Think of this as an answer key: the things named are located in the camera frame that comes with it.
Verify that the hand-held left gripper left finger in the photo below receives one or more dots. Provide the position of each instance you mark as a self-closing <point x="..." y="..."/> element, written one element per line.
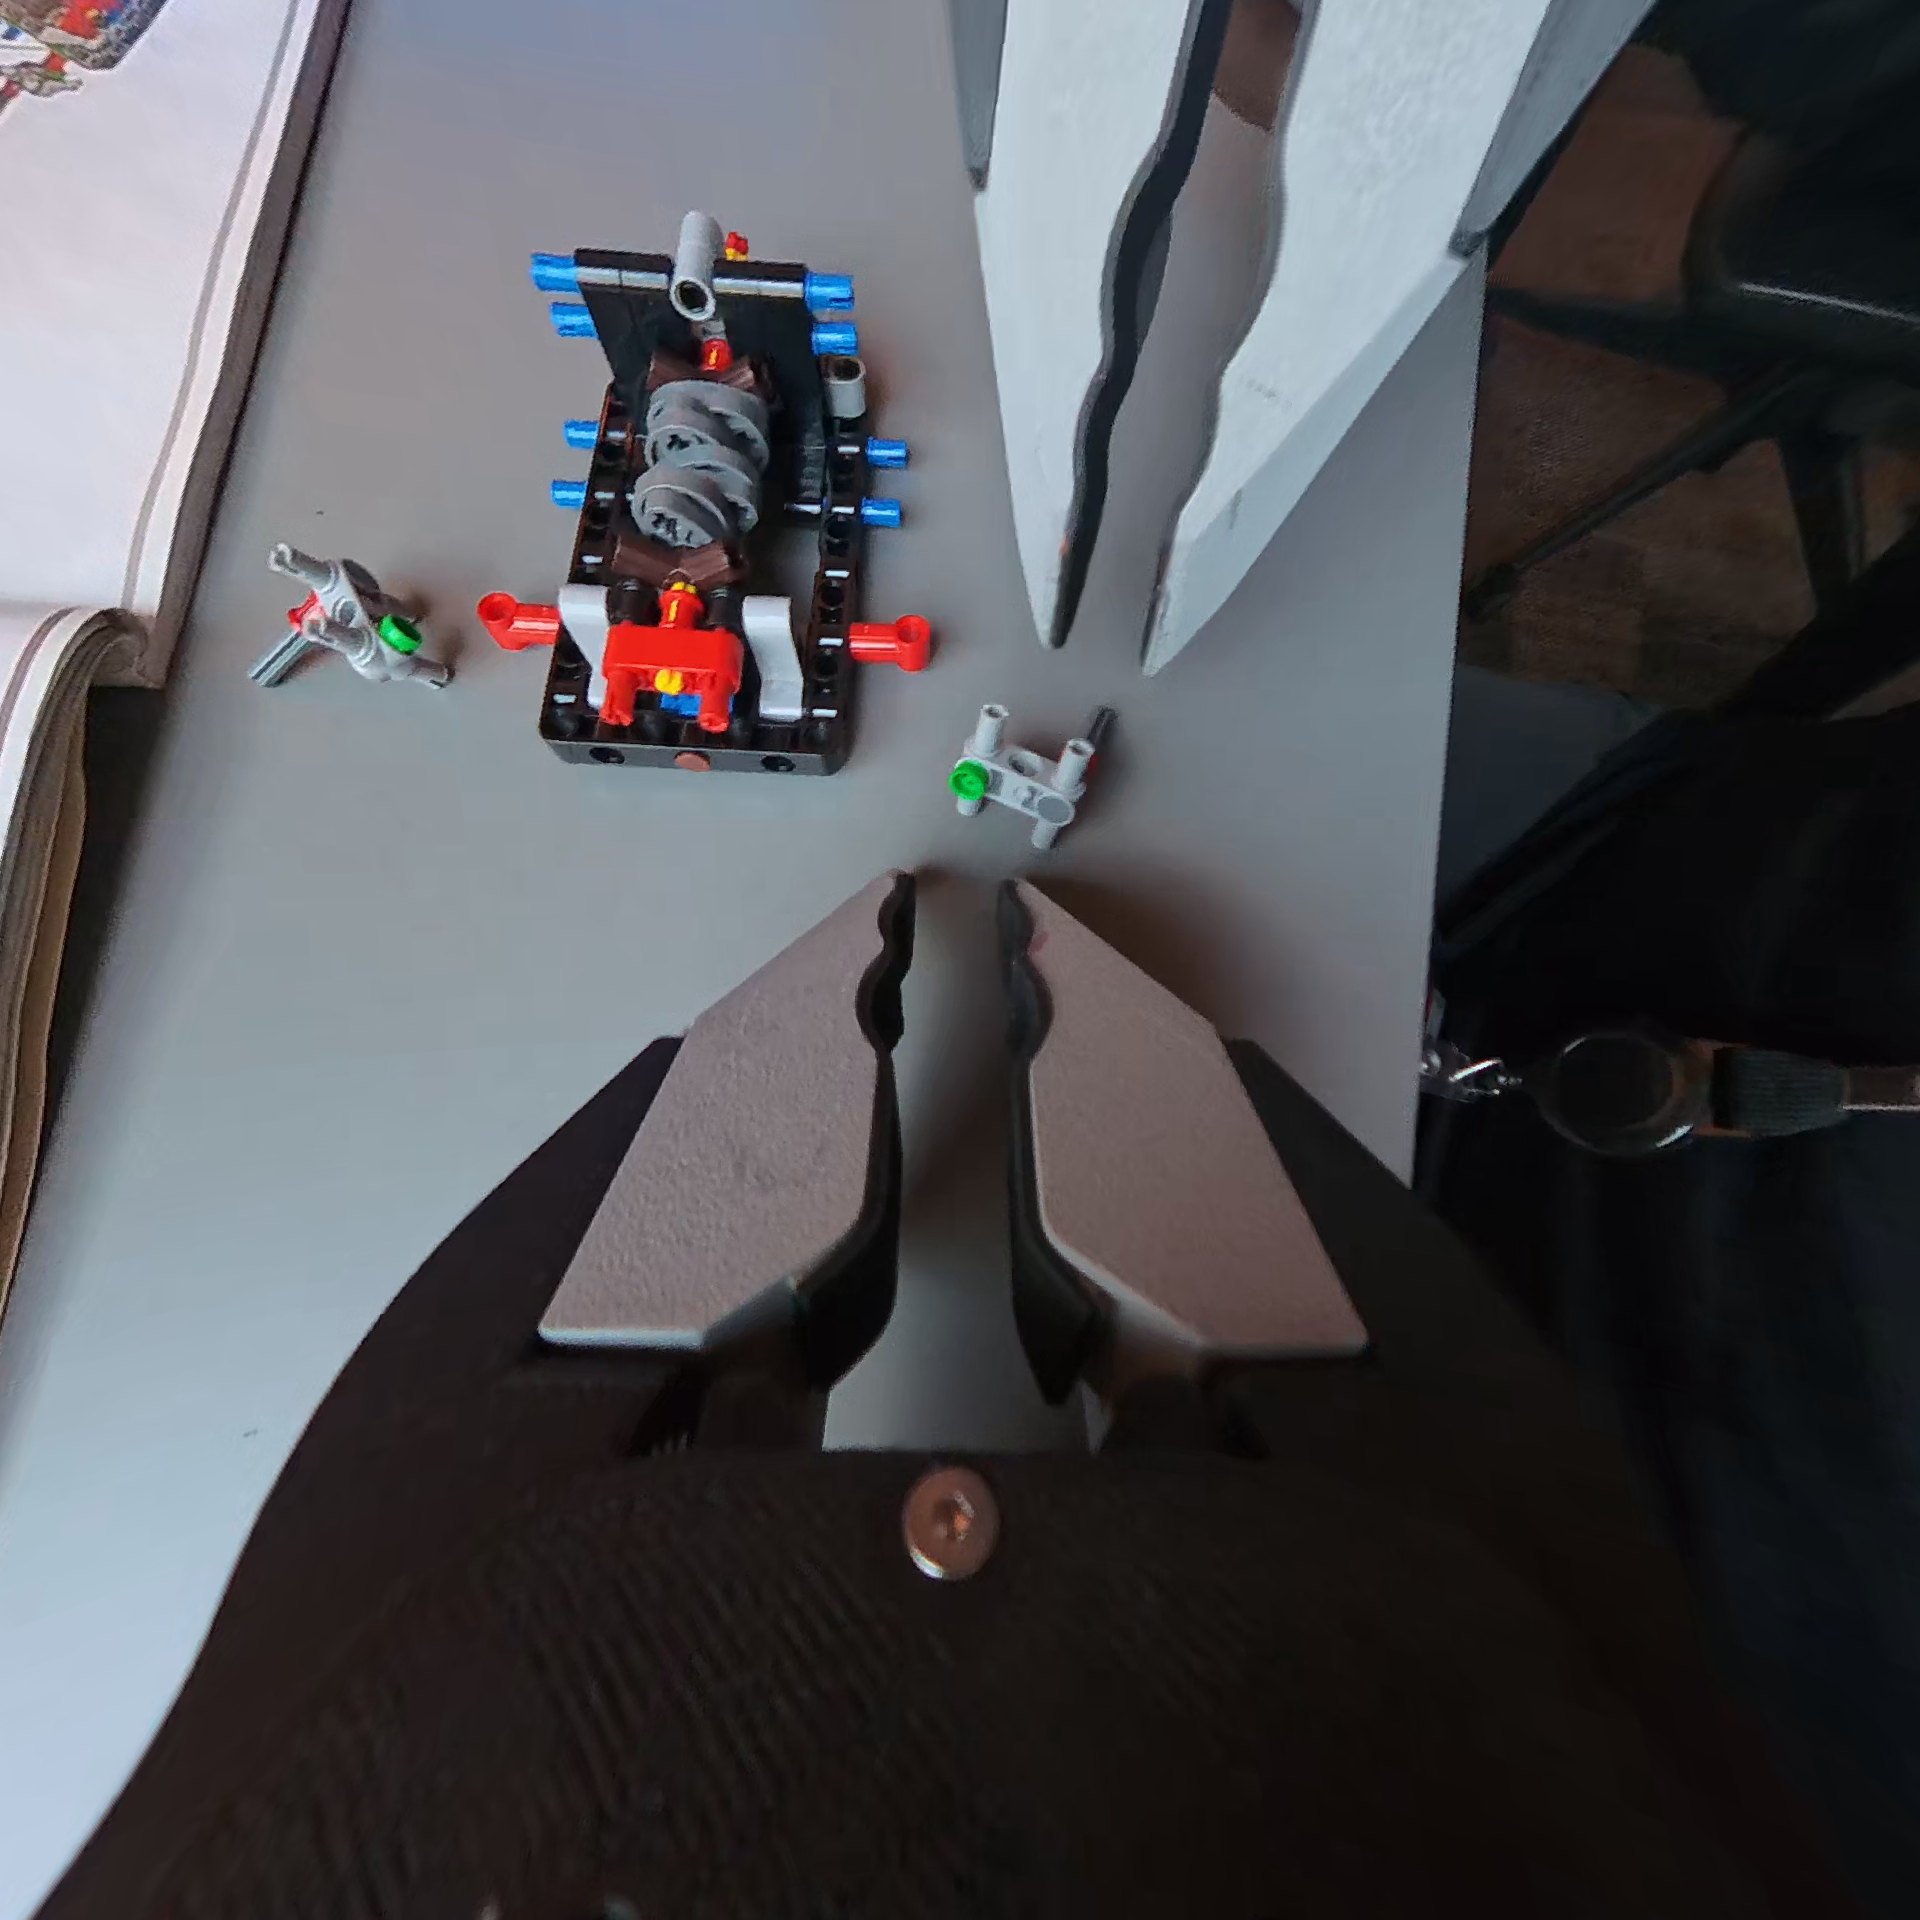
<point x="735" y="1172"/>

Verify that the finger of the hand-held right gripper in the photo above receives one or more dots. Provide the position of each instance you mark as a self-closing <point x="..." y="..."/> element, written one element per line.
<point x="1381" y="225"/>
<point x="1049" y="270"/>

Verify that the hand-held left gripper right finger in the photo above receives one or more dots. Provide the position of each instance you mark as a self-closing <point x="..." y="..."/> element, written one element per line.
<point x="1184" y="1185"/>

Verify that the black lego engine assembly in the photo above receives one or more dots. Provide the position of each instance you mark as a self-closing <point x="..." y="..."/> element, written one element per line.
<point x="698" y="428"/>

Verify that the small grey lego subassembly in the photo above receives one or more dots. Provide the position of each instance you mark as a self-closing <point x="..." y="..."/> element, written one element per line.
<point x="1036" y="773"/>
<point x="353" y="595"/>

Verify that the open lego instruction booklet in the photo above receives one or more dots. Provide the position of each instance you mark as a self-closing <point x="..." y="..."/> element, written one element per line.
<point x="135" y="300"/>

